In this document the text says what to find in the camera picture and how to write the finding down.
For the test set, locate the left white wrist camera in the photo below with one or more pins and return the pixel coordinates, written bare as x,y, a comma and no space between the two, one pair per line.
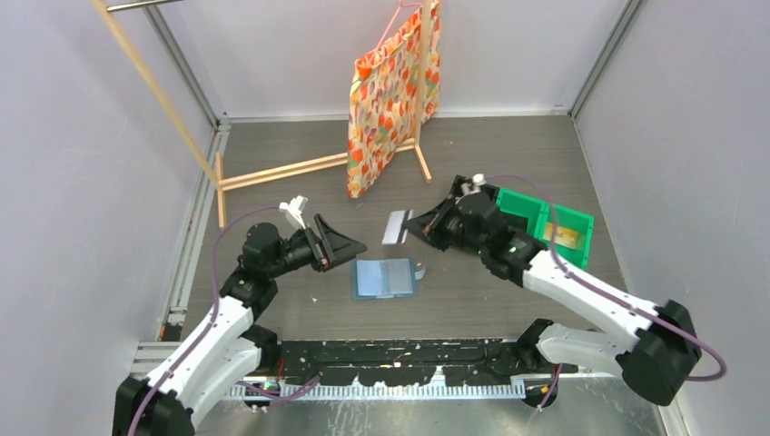
293,210

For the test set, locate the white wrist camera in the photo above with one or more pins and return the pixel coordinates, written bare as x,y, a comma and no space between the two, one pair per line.
293,210
472,184

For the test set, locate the floral orange fabric bag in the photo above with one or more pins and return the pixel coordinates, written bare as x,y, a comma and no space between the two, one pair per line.
383,93

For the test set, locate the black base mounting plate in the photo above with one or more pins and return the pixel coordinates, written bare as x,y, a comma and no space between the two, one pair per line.
463,362

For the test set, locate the gold card in bin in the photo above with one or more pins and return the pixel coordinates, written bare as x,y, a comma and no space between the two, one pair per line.
562,236

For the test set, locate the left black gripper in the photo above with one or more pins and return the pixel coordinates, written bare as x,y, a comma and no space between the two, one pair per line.
334,250

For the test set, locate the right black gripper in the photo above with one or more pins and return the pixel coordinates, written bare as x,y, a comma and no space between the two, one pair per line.
423,226

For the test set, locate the green plastic bin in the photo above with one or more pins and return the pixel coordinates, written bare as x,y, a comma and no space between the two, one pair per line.
533,214

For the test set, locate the blue leather card holder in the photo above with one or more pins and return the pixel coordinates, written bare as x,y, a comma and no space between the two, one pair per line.
385,279

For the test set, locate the black plastic bin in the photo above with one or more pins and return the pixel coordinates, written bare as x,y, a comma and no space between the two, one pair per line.
490,190

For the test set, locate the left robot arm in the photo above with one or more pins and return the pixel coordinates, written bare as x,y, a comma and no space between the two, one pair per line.
175,397

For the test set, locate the wooden clothes rack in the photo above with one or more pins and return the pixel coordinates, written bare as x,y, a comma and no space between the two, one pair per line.
214,171

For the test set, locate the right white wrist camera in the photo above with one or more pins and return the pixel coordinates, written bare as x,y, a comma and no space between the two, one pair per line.
472,184

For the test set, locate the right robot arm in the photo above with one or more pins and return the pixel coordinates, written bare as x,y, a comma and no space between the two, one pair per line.
651,347

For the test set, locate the white card with stripe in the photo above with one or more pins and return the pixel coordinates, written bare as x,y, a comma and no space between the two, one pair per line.
395,230

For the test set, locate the pink clothes hanger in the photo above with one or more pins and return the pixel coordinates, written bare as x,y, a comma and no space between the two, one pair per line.
402,13

